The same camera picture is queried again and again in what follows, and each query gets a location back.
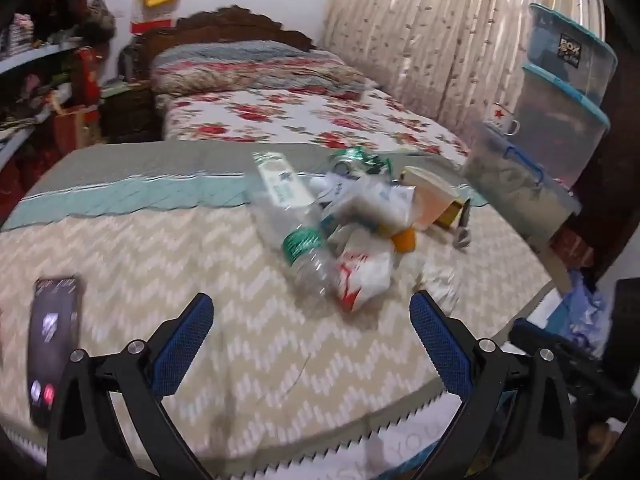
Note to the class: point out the dark metal tool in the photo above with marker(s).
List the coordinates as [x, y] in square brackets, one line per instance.
[462, 232]

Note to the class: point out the orange plastic container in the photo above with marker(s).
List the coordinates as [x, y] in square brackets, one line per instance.
[405, 241]

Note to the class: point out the translucent beige cup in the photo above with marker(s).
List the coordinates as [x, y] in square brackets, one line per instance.
[429, 195]

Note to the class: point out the green drink can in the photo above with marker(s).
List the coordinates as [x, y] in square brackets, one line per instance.
[357, 160]

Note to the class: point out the clear plastic bag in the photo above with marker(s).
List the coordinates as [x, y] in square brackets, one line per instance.
[382, 202]

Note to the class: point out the white red-star enamel mug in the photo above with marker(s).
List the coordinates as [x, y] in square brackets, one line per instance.
[497, 119]

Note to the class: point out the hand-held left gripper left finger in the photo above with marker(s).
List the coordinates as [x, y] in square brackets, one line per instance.
[182, 342]

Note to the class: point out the blue fabric bag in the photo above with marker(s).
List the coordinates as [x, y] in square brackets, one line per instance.
[585, 310]

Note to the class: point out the folded patchwork quilt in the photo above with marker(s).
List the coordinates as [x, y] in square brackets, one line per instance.
[240, 67]

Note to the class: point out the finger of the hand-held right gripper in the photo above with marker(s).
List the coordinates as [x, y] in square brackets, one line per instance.
[585, 370]

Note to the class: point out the red gift bag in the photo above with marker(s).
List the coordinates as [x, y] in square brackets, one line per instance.
[89, 75]

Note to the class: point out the grey shelf unit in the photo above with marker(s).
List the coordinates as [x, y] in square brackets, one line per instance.
[35, 60]

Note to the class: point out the small teal-lid storage box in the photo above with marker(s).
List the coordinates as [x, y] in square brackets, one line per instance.
[570, 45]

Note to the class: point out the brown paper bag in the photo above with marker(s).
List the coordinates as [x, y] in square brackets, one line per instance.
[75, 127]

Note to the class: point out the floral bed sheet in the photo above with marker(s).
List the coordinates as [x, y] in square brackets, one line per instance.
[300, 115]

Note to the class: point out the beige leaf-print curtain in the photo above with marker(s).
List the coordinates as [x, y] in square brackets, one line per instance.
[425, 25]

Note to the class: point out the large teal-lid storage box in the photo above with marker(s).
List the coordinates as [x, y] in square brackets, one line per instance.
[560, 130]

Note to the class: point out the dark wooden nightstand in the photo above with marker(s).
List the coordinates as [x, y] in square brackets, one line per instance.
[127, 110]

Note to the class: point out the black smartphone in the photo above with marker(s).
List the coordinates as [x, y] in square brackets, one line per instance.
[54, 340]

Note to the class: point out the carved wooden headboard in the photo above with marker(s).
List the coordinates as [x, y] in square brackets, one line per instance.
[225, 22]

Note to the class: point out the patterned brown handbag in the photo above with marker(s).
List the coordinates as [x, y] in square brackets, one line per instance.
[100, 17]

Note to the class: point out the clear plastic bottle green label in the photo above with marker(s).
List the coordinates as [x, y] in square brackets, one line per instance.
[292, 225]

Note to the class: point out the yellow cardboard box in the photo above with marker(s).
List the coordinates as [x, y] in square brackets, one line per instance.
[450, 214]

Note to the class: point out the white red-print plastic bag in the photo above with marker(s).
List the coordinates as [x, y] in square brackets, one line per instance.
[365, 267]

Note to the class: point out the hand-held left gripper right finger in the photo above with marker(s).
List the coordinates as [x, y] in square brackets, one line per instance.
[440, 345]

